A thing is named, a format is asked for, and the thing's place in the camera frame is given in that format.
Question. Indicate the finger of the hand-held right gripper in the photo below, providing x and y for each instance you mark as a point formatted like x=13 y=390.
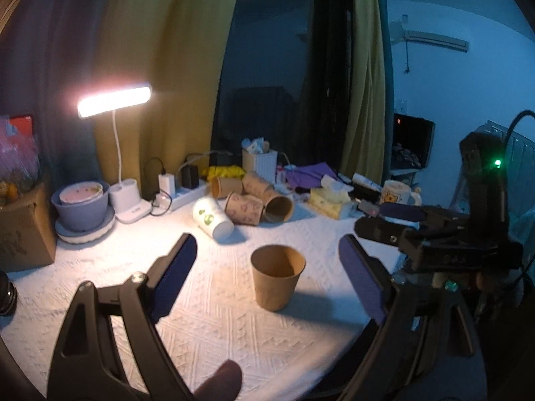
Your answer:
x=401 y=213
x=378 y=229

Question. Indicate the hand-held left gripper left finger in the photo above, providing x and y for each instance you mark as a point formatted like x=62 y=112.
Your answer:
x=175 y=277

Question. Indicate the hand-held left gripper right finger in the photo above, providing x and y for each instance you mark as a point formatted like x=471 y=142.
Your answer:
x=361 y=282

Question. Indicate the white green-print paper cup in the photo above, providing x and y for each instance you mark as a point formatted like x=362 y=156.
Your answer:
x=211 y=219

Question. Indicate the plain brown paper cup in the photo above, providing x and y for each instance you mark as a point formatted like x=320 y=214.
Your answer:
x=223 y=187
x=276 y=277
x=278 y=209

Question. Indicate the patterned brown paper cup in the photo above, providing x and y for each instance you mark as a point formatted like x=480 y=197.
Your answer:
x=242 y=209
x=257 y=183

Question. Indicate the person's left hand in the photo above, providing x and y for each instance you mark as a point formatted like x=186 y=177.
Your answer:
x=221 y=380

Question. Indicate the white yellow-print mug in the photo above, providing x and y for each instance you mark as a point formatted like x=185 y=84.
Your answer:
x=395 y=194

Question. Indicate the white tube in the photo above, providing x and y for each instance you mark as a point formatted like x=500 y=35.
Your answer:
x=368 y=181

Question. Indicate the yellow tissue box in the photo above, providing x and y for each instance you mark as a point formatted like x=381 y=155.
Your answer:
x=330 y=205

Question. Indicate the white power strip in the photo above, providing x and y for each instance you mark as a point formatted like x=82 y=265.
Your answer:
x=184 y=198

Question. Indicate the white textured tablecloth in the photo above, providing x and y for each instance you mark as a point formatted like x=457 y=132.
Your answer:
x=234 y=334

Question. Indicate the purple cloth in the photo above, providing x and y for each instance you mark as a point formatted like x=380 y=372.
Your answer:
x=311 y=174

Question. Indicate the white charger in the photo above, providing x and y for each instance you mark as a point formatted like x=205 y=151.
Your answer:
x=168 y=183

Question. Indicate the pale round plate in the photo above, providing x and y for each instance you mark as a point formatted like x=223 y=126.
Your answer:
x=90 y=234

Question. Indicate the black power adapter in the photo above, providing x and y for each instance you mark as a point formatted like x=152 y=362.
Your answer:
x=191 y=176

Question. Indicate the purple bowl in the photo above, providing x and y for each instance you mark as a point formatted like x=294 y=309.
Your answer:
x=83 y=215

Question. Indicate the yellow soft object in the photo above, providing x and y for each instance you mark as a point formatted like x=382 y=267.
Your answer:
x=223 y=171

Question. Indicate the pink inner bowl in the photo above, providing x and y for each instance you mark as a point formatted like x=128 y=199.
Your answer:
x=81 y=192

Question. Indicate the white woven box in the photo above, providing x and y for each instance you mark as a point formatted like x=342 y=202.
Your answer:
x=261 y=166

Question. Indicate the yellow curtain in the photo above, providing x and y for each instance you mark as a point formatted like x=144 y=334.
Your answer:
x=167 y=62
x=370 y=71

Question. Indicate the cardboard box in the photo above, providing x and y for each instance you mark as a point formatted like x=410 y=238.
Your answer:
x=23 y=234

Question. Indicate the black cylindrical object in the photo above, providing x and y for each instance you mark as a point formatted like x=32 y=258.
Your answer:
x=6 y=296

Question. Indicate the white air conditioner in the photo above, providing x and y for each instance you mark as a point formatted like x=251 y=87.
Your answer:
x=430 y=37

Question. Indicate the dark glass door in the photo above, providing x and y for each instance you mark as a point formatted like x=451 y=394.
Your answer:
x=284 y=71

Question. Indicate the white desk lamp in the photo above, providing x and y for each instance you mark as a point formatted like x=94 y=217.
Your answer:
x=115 y=101

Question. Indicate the clear plastic bag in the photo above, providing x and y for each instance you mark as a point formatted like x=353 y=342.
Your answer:
x=16 y=154

